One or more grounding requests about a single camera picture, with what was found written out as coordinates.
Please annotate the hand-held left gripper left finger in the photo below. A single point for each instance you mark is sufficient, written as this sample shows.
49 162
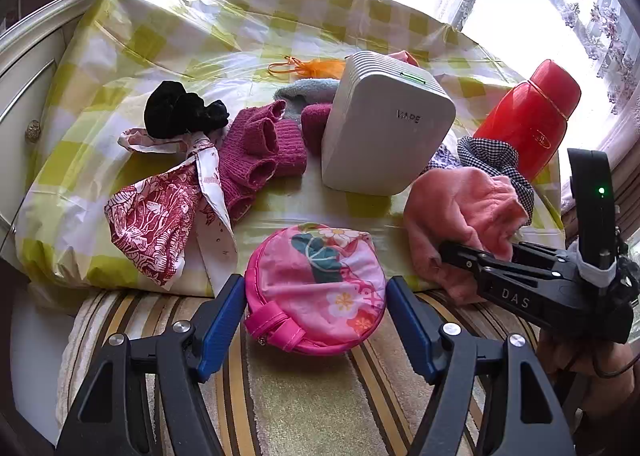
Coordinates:
220 326

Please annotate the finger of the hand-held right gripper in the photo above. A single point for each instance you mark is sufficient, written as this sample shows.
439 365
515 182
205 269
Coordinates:
465 256
540 258

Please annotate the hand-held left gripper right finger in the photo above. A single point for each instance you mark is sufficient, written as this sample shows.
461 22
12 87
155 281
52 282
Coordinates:
407 331

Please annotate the pink fleece cloth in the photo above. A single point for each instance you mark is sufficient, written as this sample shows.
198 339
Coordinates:
450 206

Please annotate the pink floral round pouch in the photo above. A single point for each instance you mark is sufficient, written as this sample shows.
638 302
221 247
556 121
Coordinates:
310 286

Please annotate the black white gingham scrunchie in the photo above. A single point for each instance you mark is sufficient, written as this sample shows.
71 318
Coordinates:
485 151

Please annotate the magenta knitted glove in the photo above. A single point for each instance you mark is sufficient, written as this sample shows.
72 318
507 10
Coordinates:
315 129
250 156

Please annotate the person's right forearm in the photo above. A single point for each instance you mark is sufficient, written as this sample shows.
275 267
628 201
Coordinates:
615 396

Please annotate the person's right hand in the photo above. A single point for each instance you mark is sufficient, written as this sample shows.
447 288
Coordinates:
565 351

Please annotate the mauve drape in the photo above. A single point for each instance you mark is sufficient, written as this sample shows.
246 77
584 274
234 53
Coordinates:
627 196

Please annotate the striped seat cushion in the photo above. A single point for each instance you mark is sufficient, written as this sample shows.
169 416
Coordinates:
300 401

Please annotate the red white printed cloth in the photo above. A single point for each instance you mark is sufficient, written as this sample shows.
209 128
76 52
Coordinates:
150 216

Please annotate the red thermos bottle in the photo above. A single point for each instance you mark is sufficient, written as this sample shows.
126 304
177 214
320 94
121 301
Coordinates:
525 121

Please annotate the white ribbed electric device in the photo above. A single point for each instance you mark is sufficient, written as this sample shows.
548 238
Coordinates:
380 146

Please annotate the pink crumpled cloth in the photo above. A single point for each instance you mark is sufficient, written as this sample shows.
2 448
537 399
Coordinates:
404 58

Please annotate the black velvet scrunchie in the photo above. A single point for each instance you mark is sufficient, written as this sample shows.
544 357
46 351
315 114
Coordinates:
175 109

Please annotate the grey fuzzy sock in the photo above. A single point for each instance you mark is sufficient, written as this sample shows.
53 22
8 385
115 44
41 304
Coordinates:
310 91

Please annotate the orange mesh pouch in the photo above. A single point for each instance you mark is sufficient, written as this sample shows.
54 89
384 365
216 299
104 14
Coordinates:
325 69

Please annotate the white floral lace curtain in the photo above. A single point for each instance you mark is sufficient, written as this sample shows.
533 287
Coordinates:
600 21

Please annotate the brass cabinet knob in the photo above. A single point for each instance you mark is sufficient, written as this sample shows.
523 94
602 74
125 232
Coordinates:
32 130

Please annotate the yellow white checked tablecloth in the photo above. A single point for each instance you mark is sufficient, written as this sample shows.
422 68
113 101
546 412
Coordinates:
150 61

